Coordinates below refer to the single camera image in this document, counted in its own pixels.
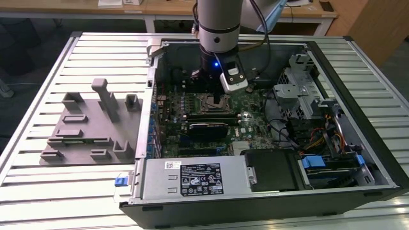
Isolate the black phone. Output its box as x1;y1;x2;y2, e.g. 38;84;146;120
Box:
318;0;335;12

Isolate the black PC case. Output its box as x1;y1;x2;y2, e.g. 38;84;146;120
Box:
113;35;409;230

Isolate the CPU socket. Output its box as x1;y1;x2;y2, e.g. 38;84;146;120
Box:
197;92;233;115

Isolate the wooden desk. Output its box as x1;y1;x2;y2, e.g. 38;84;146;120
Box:
0;0;339;36

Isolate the wooden cabinet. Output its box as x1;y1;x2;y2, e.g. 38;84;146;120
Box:
327;0;409;67

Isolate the silver metal drive cage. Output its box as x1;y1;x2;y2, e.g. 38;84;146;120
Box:
270;54;345;125

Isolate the white paper sheet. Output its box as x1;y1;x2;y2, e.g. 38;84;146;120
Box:
96;0;124;8

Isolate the blue disk carrier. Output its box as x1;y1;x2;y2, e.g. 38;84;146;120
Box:
301;155;327;171

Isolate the pale blue teach pendant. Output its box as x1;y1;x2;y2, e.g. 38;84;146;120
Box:
254;0;287;32

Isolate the black cable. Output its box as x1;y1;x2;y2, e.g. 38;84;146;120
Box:
267;118;299;150

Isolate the dark office chair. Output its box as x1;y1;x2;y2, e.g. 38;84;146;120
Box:
0;18;42;76

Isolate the silver power supply unit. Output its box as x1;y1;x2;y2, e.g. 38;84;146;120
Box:
129;157;255;201

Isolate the silver chipset heatsink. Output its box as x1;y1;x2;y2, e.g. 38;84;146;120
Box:
231;140;250;154

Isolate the green RAM stick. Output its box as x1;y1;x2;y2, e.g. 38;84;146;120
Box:
62;139;94;146

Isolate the black graphics card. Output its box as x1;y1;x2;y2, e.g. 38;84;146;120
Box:
188;122;230;141

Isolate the green motherboard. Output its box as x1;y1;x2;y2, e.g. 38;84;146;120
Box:
152;81;282;159

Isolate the blue case latch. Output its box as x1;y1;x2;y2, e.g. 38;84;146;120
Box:
113;175;129;188

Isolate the black RAM slot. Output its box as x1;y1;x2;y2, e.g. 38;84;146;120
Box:
186;118;239;123
186;116;239;120
186;113;239;117
188;121;239;126

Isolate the orange yellow wire bundle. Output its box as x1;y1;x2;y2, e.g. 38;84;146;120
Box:
299;114;349;156

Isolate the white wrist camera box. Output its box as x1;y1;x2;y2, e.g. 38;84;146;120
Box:
219;61;249;93

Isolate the metal socket cover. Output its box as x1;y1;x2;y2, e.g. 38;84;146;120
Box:
199;92;231;114

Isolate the grey parts rack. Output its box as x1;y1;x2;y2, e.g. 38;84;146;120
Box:
38;78;142;166

